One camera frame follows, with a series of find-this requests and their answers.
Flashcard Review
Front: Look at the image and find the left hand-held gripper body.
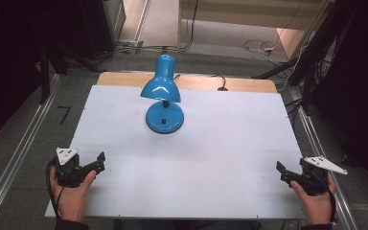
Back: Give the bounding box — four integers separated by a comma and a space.
49, 147, 92, 189

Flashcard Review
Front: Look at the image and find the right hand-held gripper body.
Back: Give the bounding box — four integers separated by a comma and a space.
295, 155, 349, 196

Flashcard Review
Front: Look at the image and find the blue desk lamp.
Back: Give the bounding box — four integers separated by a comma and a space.
139, 53, 185, 135

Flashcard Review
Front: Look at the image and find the person's right hand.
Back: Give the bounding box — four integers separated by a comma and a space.
288, 172, 337, 226

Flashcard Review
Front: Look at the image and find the person's left hand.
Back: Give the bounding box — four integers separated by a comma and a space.
49, 167, 98, 223

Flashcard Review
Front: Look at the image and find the black curtain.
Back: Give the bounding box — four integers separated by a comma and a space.
288, 0, 368, 190
0, 0, 114, 150

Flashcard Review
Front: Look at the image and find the light wooden furniture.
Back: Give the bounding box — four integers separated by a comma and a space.
176, 0, 334, 60

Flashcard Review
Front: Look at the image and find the aluminium floor rail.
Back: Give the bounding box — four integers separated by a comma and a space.
0, 74, 61, 230
288, 86, 359, 230

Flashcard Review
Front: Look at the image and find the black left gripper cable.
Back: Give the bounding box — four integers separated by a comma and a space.
45, 159, 65, 220

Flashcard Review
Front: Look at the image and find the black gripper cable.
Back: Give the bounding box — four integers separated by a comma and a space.
312, 172, 337, 223
45, 159, 65, 220

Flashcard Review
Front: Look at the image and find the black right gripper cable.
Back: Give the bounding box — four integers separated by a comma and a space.
312, 172, 337, 223

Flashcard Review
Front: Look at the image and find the black lamp cable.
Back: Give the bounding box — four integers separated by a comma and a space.
172, 74, 229, 92

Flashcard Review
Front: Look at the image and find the white floor cable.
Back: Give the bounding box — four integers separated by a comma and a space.
241, 38, 281, 65

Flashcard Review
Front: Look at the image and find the black floor cable bundle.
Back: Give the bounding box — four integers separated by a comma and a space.
90, 0, 200, 63

